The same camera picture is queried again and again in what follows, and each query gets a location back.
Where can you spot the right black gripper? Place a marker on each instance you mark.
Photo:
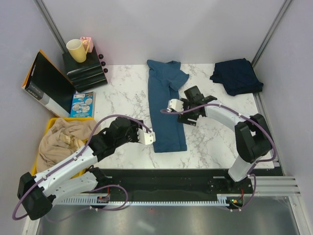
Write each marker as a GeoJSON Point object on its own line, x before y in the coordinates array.
{"type": "Point", "coordinates": [183, 119]}

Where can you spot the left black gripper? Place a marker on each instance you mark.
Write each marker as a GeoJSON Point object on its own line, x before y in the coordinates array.
{"type": "Point", "coordinates": [135, 126]}

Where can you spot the teal blue t-shirt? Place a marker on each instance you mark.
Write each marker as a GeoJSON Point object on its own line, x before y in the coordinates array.
{"type": "Point", "coordinates": [164, 82]}

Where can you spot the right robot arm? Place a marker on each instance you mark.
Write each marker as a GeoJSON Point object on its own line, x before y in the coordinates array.
{"type": "Point", "coordinates": [252, 136]}

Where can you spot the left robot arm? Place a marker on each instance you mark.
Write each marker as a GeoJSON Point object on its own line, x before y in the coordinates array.
{"type": "Point", "coordinates": [40, 192]}

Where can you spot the folded navy t-shirt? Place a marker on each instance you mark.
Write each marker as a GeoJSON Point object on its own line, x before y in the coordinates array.
{"type": "Point", "coordinates": [237, 77]}

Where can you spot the blue picture booklet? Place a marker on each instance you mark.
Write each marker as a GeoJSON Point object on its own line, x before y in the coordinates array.
{"type": "Point", "coordinates": [83, 105]}

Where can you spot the beige t-shirt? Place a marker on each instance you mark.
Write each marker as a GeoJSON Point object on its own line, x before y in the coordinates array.
{"type": "Point", "coordinates": [61, 142]}

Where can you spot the black stepped stand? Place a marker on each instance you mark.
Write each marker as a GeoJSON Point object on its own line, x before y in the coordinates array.
{"type": "Point", "coordinates": [86, 75]}

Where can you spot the pink small box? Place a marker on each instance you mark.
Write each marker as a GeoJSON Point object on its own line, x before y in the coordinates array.
{"type": "Point", "coordinates": [87, 43]}

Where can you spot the black orange cardboard box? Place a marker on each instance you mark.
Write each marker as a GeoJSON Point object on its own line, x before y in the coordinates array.
{"type": "Point", "coordinates": [45, 83]}

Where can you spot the yellow ceramic mug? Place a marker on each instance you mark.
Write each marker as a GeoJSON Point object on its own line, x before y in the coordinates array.
{"type": "Point", "coordinates": [76, 50]}

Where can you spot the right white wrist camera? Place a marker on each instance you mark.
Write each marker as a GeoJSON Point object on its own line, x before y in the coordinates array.
{"type": "Point", "coordinates": [175, 105]}

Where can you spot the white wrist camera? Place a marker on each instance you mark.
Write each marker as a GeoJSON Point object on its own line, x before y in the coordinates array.
{"type": "Point", "coordinates": [146, 138]}
{"type": "Point", "coordinates": [175, 105]}

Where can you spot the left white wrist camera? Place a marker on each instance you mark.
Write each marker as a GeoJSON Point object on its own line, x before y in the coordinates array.
{"type": "Point", "coordinates": [146, 138]}

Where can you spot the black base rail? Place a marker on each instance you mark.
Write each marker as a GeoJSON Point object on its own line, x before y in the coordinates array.
{"type": "Point", "coordinates": [206, 181]}

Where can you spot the grey slotted cable duct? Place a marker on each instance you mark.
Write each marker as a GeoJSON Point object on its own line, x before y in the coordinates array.
{"type": "Point", "coordinates": [150, 199]}

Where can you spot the right aluminium frame post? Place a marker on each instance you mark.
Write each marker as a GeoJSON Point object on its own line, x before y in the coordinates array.
{"type": "Point", "coordinates": [271, 31]}

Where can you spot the aluminium frame post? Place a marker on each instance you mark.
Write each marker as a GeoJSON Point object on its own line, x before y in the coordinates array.
{"type": "Point", "coordinates": [51, 24]}
{"type": "Point", "coordinates": [271, 31]}

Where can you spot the left aluminium frame post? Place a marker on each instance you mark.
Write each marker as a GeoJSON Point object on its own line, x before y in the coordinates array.
{"type": "Point", "coordinates": [51, 24]}

